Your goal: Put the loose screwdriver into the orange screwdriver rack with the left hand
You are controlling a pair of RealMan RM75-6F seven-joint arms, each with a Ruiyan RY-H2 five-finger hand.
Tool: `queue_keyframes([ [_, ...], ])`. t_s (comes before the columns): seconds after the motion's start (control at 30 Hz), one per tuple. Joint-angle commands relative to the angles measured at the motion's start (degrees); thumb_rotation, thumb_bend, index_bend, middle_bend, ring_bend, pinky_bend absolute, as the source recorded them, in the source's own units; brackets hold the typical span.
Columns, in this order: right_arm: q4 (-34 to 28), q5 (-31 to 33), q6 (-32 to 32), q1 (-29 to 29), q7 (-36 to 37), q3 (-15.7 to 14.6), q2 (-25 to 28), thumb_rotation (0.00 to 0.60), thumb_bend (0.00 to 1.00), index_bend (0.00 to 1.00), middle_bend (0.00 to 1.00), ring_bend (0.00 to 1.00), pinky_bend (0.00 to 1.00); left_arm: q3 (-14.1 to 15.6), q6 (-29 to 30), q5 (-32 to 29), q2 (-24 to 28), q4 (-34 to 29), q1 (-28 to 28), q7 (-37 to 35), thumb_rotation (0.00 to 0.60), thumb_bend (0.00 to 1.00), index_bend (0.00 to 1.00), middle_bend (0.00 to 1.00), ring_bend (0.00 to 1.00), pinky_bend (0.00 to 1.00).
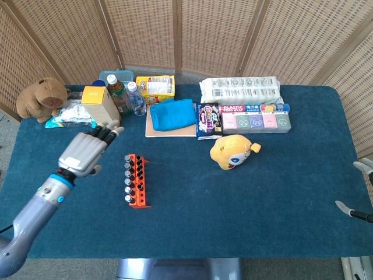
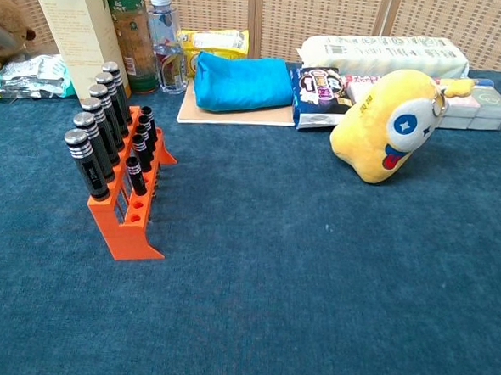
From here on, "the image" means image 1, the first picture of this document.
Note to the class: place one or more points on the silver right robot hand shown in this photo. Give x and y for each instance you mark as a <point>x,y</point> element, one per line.
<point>344,207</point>

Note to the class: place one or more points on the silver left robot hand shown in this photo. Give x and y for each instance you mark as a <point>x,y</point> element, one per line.
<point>81,151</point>

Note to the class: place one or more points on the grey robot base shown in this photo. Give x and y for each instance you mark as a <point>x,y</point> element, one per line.
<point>175,269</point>

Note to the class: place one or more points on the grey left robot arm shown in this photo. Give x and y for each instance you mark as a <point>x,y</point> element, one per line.
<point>38,210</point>

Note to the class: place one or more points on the orange battery rack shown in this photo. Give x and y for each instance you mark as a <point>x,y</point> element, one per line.
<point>142,201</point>

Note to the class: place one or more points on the teal wet wipes pack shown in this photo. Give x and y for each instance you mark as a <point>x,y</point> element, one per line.
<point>55,124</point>

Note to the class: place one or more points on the silver foil packets bag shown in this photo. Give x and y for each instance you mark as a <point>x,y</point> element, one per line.
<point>73,112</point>

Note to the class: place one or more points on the yellow cardboard box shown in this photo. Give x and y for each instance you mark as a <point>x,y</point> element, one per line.
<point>99,108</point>

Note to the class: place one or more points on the green tea bottle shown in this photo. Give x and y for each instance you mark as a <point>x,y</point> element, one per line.
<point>119,96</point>

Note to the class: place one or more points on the brown capybara plush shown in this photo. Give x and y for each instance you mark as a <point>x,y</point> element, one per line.
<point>40,96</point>

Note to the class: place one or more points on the clear water bottle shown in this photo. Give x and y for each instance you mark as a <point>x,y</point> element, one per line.
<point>137,100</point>

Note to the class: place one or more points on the blue-lid plastic container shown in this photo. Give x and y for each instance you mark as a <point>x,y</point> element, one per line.
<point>122,75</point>

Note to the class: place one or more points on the beige flat board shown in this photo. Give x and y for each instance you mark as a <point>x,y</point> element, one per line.
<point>175,133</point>

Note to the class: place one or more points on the folded blue cloth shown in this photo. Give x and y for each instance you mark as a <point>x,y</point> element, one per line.
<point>172,115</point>

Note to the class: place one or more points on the yellow snack bag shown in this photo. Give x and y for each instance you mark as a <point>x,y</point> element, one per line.
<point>157,87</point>

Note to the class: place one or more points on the pastel pocket tissue pack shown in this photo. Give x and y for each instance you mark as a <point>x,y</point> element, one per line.
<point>256,122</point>

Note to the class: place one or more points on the yellow plush toy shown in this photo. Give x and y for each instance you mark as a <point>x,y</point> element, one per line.
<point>230,151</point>

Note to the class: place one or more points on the purple snack packet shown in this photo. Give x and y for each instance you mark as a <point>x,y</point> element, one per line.
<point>208,119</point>

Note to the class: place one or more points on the plastic food wrap box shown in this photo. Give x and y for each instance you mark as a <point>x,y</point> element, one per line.
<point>233,108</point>

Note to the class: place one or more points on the white paper roll pack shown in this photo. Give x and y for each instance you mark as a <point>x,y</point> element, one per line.
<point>239,90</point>

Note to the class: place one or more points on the woven folding screen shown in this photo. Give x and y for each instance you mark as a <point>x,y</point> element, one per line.
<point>204,29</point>

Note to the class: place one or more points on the white metal frame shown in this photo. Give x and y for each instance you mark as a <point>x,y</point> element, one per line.
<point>349,268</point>

